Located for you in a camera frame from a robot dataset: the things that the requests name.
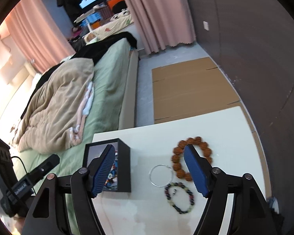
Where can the orange storage box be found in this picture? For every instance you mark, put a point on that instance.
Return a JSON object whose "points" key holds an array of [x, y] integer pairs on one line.
{"points": [[115, 1]]}

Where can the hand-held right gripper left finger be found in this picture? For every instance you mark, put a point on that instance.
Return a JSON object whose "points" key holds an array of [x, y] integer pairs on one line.
{"points": [[104, 169]]}

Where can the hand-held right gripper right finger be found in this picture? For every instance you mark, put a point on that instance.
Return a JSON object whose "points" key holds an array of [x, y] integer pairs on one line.
{"points": [[194, 171]]}

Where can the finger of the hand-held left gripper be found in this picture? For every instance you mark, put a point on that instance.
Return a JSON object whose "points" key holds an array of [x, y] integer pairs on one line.
{"points": [[49, 162]]}

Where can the black gift box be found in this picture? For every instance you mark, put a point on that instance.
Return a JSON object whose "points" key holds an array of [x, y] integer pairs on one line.
{"points": [[125, 166]]}

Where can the flattened cardboard sheet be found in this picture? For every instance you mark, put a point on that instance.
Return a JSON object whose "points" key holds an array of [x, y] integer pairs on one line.
{"points": [[186, 85]]}

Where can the thin silver bangle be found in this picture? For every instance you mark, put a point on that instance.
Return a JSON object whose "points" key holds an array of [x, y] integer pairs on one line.
{"points": [[149, 175]]}

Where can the black hanging clothes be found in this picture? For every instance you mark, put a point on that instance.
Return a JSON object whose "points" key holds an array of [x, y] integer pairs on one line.
{"points": [[71, 5]]}

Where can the beige blanket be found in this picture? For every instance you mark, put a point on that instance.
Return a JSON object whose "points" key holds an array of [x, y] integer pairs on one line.
{"points": [[56, 98]]}

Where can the pink curtain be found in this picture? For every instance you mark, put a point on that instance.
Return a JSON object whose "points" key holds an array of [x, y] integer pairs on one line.
{"points": [[39, 29], [156, 12]]}

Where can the pink and white cloth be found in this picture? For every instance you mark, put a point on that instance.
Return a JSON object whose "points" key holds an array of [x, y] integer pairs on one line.
{"points": [[88, 98]]}

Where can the cartoon printed bedding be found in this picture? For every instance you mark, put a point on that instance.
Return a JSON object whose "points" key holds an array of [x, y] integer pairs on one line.
{"points": [[105, 30]]}

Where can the white wall switch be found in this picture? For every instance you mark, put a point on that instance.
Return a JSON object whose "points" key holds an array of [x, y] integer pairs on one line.
{"points": [[205, 26]]}

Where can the bed with green sheet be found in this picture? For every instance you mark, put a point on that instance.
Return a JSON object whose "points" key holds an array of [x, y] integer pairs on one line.
{"points": [[112, 78]]}

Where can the black cloth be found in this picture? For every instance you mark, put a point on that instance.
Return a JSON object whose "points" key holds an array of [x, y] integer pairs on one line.
{"points": [[107, 44]]}

